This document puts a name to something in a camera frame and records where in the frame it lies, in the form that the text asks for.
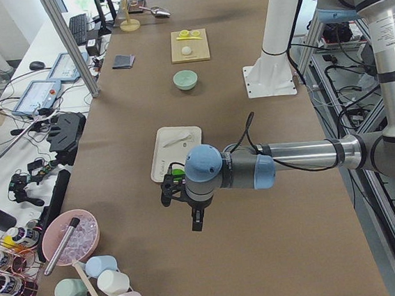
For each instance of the computer mouse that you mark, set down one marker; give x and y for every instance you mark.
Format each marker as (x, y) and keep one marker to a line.
(36, 65)

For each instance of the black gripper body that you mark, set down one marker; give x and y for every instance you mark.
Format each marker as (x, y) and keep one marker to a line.
(198, 204)

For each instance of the copper wire bottle rack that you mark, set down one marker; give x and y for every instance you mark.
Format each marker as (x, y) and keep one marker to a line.
(20, 264)

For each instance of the beige rabbit tray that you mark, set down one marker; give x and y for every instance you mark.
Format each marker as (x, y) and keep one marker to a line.
(163, 157)

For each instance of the black keyboard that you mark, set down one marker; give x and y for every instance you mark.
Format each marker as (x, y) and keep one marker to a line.
(78, 25)

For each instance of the teach pendant tablet far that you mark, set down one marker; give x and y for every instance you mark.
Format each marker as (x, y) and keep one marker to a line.
(64, 69)

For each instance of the yellow plastic knife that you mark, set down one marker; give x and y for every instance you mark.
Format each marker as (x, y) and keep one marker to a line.
(189, 38)

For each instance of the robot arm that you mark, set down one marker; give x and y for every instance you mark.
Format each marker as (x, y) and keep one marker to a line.
(255, 166)

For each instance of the wooden cutting board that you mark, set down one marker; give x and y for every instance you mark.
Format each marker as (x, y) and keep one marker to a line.
(200, 48)

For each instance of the grey folded cloth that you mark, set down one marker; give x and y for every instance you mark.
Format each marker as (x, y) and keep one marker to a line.
(123, 61)

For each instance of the wooden mug tree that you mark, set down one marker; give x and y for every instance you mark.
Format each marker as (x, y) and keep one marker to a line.
(128, 24)

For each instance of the metal muddler tool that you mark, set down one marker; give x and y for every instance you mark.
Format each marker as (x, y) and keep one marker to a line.
(61, 245)

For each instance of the white ceramic spoon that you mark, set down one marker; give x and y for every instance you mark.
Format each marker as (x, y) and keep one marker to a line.
(179, 138)

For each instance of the teach pendant tablet near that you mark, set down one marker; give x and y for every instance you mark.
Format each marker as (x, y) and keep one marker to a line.
(39, 94)

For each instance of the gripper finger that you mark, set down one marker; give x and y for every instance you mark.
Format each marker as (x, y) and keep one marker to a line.
(197, 223)

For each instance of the green cup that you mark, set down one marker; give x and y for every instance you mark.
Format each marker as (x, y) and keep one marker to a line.
(70, 287)

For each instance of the pink bowl with ice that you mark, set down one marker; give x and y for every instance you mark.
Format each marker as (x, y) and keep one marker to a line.
(82, 242)

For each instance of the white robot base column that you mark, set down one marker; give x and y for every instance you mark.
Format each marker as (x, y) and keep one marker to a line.
(271, 74)

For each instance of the white cup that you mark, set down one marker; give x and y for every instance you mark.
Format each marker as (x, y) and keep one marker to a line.
(113, 283)

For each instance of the light green bowl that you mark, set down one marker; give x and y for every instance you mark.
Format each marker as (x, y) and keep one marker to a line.
(185, 80)

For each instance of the black gamepad device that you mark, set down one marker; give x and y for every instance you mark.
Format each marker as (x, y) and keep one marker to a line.
(64, 135)

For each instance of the lemon slice stack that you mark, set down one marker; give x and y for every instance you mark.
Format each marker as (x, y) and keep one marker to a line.
(184, 34)

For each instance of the blue cup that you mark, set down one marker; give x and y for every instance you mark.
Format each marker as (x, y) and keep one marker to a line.
(98, 264)

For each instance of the metal scoop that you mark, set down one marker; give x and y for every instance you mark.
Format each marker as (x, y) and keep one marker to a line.
(156, 11)

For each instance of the wooden spoon handle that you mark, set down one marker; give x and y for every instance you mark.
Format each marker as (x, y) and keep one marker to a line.
(84, 278)

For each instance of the aluminium frame post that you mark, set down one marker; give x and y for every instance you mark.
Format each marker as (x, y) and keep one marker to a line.
(58, 21)

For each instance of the teach pendant tablet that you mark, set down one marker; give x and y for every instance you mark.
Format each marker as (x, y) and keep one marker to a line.
(64, 69)
(39, 94)

